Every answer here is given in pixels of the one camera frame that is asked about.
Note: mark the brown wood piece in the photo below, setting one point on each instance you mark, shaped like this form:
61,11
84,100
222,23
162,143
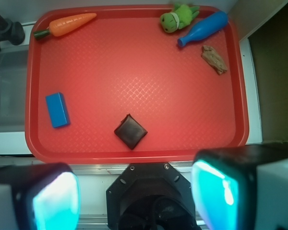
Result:
212,58

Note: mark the red plastic tray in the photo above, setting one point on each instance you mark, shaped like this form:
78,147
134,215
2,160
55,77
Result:
123,63

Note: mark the orange toy carrot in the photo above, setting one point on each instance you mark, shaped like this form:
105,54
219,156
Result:
65,25

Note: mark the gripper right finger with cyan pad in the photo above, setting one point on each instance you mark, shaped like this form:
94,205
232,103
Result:
242,188

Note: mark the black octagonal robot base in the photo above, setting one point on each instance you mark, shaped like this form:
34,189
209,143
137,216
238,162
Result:
151,196

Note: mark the green plush frog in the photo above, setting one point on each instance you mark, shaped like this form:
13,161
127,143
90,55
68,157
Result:
179,17

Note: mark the blue rectangular block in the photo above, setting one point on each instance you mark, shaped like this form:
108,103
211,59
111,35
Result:
57,110

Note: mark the metal sink basin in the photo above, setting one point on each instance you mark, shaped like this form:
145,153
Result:
13,73

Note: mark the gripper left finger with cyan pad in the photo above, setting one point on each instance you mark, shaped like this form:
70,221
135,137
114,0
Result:
39,197

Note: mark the black faucet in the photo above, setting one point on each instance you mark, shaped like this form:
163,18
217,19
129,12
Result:
12,32

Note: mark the blue plastic bottle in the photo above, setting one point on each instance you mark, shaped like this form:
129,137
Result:
205,28

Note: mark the black square pouch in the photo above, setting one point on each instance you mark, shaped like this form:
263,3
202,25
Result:
130,132

